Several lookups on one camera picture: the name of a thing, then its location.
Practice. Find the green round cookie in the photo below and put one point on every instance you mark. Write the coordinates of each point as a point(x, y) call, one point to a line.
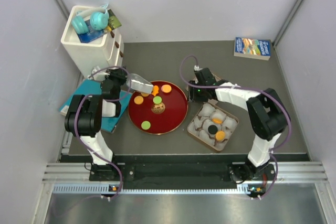
point(157, 100)
point(145, 125)

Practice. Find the black round cookie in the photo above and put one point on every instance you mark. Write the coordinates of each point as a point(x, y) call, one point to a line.
point(212, 129)

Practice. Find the green picture card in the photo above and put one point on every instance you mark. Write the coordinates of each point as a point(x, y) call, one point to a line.
point(113, 21)

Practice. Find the orange round cookie top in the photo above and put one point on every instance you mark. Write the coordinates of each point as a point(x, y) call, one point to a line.
point(166, 88)

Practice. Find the teal headphones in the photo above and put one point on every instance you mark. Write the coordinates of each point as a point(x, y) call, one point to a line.
point(98, 19)

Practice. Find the orange fish shaped cookie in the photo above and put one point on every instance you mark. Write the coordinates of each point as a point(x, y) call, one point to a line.
point(155, 90)

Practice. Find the tin box with paper cups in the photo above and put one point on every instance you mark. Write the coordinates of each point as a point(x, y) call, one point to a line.
point(203, 119)

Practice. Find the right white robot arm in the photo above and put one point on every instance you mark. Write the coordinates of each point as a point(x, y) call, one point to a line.
point(268, 116)

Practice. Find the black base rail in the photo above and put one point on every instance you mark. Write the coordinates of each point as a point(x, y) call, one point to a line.
point(223, 172)

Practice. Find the green round cookie bottom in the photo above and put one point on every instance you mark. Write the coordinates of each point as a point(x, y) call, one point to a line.
point(145, 125)

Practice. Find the colourful paperback book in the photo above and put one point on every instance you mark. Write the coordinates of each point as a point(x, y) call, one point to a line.
point(252, 48)

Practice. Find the blue notebook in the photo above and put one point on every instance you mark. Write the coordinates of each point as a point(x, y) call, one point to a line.
point(93, 87)

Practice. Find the white drawer cabinet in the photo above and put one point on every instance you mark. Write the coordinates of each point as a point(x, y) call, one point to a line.
point(105, 51)

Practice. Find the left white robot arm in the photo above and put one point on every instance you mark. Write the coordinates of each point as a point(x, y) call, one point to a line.
point(84, 119)

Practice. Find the blue book on cabinet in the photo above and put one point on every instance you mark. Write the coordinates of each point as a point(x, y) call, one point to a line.
point(91, 35)

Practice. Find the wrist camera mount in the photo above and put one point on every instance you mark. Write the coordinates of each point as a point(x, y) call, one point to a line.
point(97, 75)
point(197, 68)

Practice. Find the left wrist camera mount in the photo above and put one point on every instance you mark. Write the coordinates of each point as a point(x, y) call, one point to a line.
point(97, 75)

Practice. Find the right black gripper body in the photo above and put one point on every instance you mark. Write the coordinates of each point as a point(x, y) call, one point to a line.
point(198, 94)

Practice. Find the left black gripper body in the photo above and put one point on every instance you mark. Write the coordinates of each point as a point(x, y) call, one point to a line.
point(118, 79)

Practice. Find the round red lacquer plate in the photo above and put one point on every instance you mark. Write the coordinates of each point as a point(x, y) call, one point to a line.
point(164, 117)

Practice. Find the grey slotted cable duct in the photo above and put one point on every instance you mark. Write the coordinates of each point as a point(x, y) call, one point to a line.
point(107, 189)

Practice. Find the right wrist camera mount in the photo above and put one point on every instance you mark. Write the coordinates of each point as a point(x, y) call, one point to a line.
point(197, 68)

